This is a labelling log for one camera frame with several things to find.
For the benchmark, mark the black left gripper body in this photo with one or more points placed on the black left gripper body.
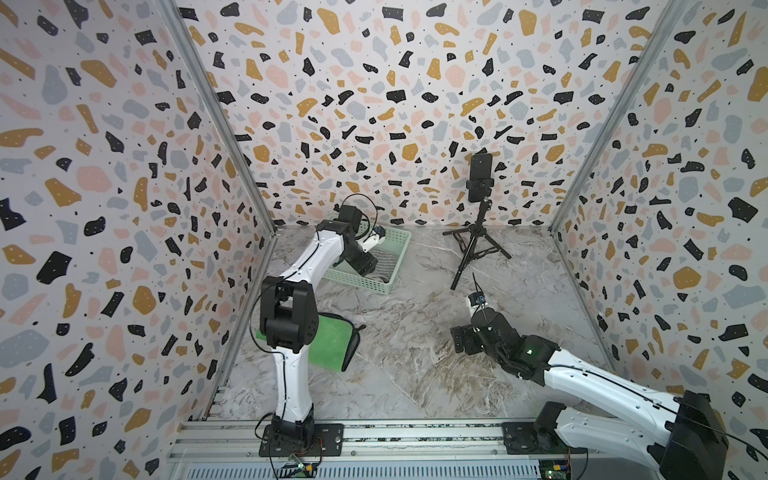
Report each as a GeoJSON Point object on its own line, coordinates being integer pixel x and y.
{"type": "Point", "coordinates": [359, 260]}

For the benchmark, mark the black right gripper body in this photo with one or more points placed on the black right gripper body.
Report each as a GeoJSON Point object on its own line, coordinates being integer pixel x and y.
{"type": "Point", "coordinates": [471, 342]}

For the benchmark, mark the green and grey dishcloth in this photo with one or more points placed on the green and grey dishcloth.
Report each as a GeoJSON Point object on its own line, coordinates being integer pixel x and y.
{"type": "Point", "coordinates": [330, 340]}

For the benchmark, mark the grey patterned cloth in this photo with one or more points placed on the grey patterned cloth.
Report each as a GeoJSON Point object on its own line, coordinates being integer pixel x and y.
{"type": "Point", "coordinates": [386, 263]}

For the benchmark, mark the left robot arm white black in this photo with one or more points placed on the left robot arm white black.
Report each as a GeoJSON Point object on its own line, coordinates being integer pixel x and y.
{"type": "Point", "coordinates": [291, 429]}

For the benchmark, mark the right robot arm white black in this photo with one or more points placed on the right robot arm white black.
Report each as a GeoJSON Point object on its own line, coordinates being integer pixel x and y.
{"type": "Point", "coordinates": [676, 436]}

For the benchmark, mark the mint green plastic basket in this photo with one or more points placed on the mint green plastic basket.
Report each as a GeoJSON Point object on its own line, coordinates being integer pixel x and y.
{"type": "Point", "coordinates": [397, 241]}

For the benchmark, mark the black phone on tripod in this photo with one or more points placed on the black phone on tripod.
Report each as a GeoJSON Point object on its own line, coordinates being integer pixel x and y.
{"type": "Point", "coordinates": [480, 182]}

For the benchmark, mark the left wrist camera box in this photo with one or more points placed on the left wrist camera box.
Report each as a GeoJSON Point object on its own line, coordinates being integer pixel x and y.
{"type": "Point", "coordinates": [375, 237]}

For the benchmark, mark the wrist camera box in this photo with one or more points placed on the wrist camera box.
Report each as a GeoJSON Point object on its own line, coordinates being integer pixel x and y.
{"type": "Point", "coordinates": [375, 237]}
{"type": "Point", "coordinates": [476, 300]}

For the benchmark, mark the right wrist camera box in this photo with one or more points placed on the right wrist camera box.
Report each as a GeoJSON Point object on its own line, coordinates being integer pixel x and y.
{"type": "Point", "coordinates": [476, 300]}

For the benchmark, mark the black camera tripod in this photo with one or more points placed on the black camera tripod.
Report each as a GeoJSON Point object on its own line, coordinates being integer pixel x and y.
{"type": "Point", "coordinates": [468, 237]}

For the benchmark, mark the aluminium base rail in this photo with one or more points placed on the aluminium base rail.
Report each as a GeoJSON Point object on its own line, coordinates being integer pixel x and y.
{"type": "Point", "coordinates": [393, 449]}

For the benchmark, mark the aluminium corner post left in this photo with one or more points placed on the aluminium corner post left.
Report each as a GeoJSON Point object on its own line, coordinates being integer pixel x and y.
{"type": "Point", "coordinates": [169, 11]}

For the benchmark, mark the aluminium corner post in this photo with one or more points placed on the aluminium corner post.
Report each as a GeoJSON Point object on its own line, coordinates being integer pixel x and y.
{"type": "Point", "coordinates": [670, 15]}
{"type": "Point", "coordinates": [169, 11]}

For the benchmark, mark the aluminium corner post right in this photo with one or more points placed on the aluminium corner post right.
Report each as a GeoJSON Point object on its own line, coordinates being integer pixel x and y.
{"type": "Point", "coordinates": [670, 15]}

